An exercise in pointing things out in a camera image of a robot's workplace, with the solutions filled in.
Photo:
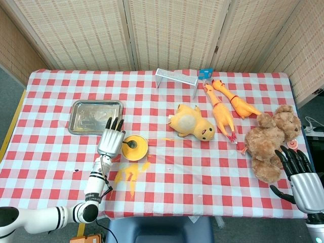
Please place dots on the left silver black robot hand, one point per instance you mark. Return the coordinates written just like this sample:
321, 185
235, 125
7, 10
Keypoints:
110, 141

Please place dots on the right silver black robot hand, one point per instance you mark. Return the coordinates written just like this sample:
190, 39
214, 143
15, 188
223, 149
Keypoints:
308, 192

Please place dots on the metal spoon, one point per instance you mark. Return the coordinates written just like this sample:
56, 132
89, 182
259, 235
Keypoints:
131, 144

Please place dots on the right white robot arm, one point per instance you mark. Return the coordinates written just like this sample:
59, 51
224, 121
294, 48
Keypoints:
316, 230

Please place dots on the off-white bowl with yellow powder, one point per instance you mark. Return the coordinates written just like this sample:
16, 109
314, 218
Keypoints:
140, 152

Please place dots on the stainless steel tray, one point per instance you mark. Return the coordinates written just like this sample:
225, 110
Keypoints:
86, 119

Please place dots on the spilled yellow powder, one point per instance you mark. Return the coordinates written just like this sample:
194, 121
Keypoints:
130, 172

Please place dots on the black device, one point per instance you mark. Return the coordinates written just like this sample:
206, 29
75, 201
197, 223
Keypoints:
316, 149

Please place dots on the round white red tag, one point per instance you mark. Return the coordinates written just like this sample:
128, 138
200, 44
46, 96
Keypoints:
292, 144

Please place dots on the brown teddy bear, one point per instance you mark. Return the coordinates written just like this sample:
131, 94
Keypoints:
265, 141

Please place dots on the yellow plush duck toy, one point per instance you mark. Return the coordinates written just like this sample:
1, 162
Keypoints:
187, 124

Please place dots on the red white checkered tablecloth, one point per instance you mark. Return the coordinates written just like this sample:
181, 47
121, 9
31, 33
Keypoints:
189, 182

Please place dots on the white mesh shelf rack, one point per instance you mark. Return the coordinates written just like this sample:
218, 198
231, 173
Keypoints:
177, 76

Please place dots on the orange box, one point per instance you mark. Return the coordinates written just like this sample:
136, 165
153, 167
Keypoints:
86, 239

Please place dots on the blue chair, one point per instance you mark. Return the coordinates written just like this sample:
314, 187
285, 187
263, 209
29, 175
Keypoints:
159, 230

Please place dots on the short orange rubber chicken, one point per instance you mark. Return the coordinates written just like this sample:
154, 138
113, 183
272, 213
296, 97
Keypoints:
240, 105

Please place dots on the beige woven folding screen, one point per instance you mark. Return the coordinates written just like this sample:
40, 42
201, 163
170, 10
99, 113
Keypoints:
88, 33

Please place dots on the long orange rubber chicken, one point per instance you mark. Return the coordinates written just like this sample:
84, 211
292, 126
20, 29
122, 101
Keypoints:
220, 114

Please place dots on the blue plastic object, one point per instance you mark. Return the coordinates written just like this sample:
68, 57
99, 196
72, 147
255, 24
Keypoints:
205, 74

